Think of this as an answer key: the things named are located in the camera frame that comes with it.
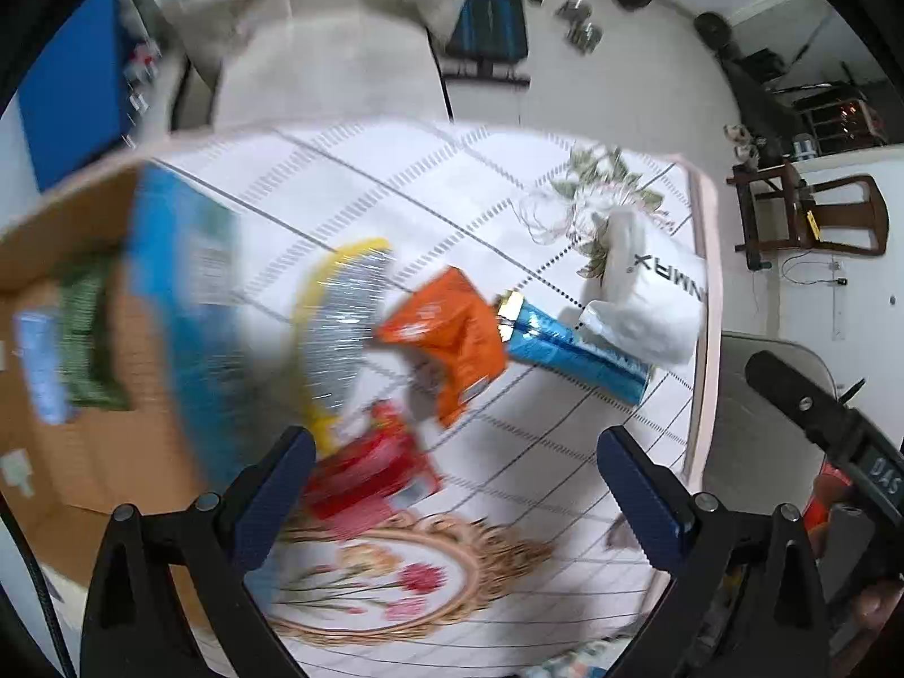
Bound orange snack packet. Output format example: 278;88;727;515
375;266;507;429

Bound green wipes packet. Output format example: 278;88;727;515
60;253;131;412

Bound yellow silver scrub sponge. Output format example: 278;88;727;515
291;237;392;458

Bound long blue foil packet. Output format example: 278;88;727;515
495;291;651;406

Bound dark wooden chair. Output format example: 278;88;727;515
726;162;890;272

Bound beige padded chair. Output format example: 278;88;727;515
170;9;450;132

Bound floral patterned tablecloth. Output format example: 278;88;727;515
151;119;722;676

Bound blue folded mat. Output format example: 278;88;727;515
17;0;131;192

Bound dumbbell on floor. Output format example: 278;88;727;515
555;0;593;25
567;20;603;55

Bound grey office chair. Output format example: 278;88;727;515
703;332;835;514

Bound barbell on floor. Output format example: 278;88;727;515
614;0;742;60

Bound open cardboard box blue sides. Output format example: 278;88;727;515
2;162;285;585

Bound red snack packet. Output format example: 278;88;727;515
302;399;441;540

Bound white plastic bag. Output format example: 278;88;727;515
579;208;706;369

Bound light blue tissue pack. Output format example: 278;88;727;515
14;309;72;425

